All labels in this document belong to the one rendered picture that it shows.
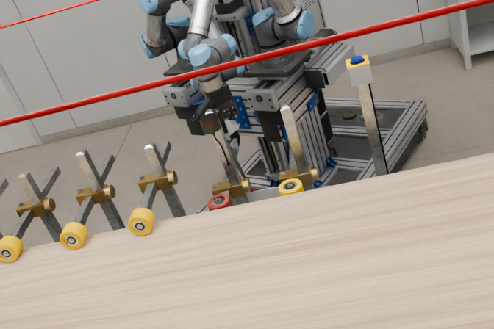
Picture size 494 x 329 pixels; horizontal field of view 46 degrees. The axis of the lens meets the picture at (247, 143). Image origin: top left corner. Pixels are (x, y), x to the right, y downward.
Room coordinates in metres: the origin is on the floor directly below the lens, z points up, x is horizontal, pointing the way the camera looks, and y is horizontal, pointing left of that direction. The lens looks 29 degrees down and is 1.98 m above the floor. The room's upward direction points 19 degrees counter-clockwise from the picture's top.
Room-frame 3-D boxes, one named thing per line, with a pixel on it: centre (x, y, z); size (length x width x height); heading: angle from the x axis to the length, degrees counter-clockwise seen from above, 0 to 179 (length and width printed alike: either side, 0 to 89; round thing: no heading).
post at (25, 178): (1.95, 0.82, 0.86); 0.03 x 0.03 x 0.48; 77
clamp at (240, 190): (1.79, 0.11, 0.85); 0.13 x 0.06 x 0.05; 77
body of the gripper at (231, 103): (1.87, 0.04, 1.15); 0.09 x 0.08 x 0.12; 98
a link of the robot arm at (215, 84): (1.87, 0.05, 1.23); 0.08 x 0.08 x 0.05
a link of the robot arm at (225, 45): (1.95, -0.01, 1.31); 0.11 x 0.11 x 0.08; 45
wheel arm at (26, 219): (1.98, 0.85, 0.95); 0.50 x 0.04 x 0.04; 167
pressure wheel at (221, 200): (1.66, 0.15, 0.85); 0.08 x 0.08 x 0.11
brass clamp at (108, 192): (1.90, 0.59, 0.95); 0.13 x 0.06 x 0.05; 77
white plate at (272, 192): (1.81, 0.05, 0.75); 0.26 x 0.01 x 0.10; 77
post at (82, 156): (1.90, 0.57, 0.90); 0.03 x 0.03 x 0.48; 77
